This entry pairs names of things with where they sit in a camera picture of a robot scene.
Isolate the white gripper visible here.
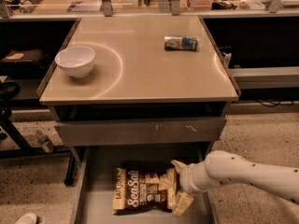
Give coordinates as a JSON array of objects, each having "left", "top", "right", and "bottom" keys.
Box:
[{"left": 171, "top": 160, "right": 215, "bottom": 217}]

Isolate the brown sea salt chip bag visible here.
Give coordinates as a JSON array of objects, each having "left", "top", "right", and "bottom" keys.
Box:
[{"left": 112, "top": 168, "right": 177, "bottom": 211}]

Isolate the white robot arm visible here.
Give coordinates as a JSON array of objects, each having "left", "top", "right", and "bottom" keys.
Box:
[{"left": 171, "top": 150, "right": 299, "bottom": 217}]

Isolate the open grey middle drawer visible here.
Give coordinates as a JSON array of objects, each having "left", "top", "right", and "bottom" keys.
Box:
[{"left": 70, "top": 144, "right": 220, "bottom": 224}]

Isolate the closed grey top drawer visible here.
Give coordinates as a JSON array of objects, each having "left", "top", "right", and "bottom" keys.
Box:
[{"left": 55, "top": 117, "right": 226, "bottom": 147}]

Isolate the grey drawer cabinet with counter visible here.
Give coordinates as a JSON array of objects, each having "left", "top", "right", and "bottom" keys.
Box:
[{"left": 39, "top": 16, "right": 238, "bottom": 161}]

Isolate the blue silver snack packet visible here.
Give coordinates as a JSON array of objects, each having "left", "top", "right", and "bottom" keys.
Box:
[{"left": 164, "top": 35, "right": 199, "bottom": 51}]

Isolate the white shoe tip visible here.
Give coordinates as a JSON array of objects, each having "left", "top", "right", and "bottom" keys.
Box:
[{"left": 15, "top": 213, "right": 37, "bottom": 224}]

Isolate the white ceramic bowl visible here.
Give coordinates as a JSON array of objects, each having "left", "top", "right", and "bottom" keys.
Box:
[{"left": 55, "top": 46, "right": 95, "bottom": 78}]

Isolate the black table leg frame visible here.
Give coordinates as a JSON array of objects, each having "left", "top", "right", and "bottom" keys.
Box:
[{"left": 0, "top": 108, "right": 76, "bottom": 187}]

